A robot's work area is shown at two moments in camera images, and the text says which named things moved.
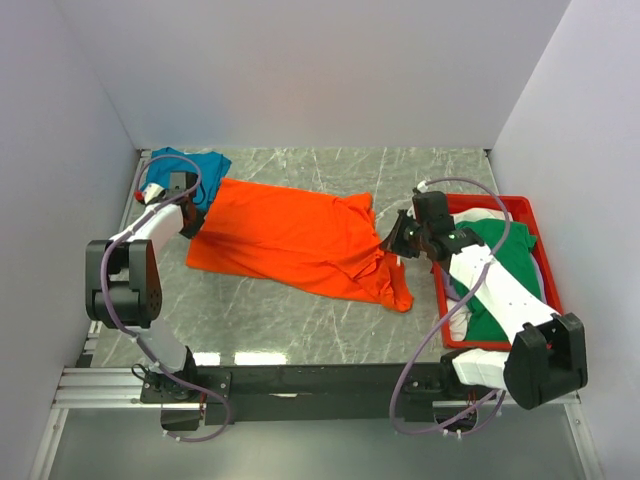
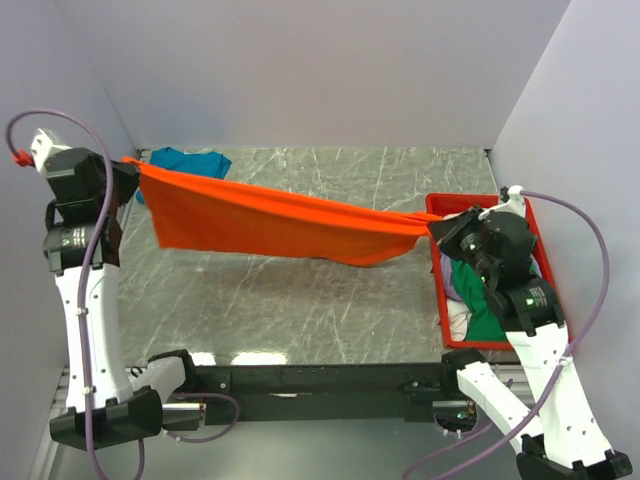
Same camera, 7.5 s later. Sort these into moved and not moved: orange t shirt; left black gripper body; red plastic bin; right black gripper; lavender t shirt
Moved: left black gripper body; orange t shirt; right black gripper
Not moved: red plastic bin; lavender t shirt
